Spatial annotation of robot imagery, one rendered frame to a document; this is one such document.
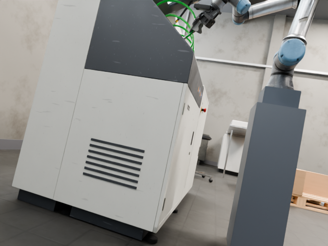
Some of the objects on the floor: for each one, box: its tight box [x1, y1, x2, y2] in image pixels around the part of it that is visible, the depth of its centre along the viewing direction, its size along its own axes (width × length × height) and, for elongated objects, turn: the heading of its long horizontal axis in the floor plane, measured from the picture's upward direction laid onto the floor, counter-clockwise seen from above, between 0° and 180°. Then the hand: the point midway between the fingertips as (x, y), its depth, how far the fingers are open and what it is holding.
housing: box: [12, 0, 101, 211], centre depth 197 cm, size 140×28×150 cm, turn 59°
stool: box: [195, 135, 213, 183], centre depth 364 cm, size 61×64×68 cm
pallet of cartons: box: [290, 169, 328, 214], centre depth 338 cm, size 130×89×47 cm
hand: (191, 30), depth 147 cm, fingers closed
